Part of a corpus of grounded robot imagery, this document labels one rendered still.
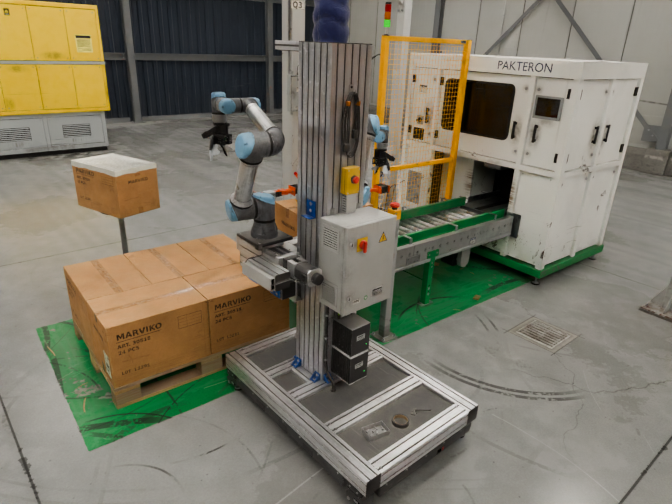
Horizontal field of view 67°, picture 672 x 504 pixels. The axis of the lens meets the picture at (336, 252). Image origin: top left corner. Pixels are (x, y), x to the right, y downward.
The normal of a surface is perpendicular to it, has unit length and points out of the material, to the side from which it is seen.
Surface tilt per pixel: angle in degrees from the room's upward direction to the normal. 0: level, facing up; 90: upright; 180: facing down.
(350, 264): 90
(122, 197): 90
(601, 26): 90
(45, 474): 0
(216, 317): 90
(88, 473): 0
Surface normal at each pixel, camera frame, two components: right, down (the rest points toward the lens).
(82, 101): 0.65, 0.31
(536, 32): -0.76, 0.22
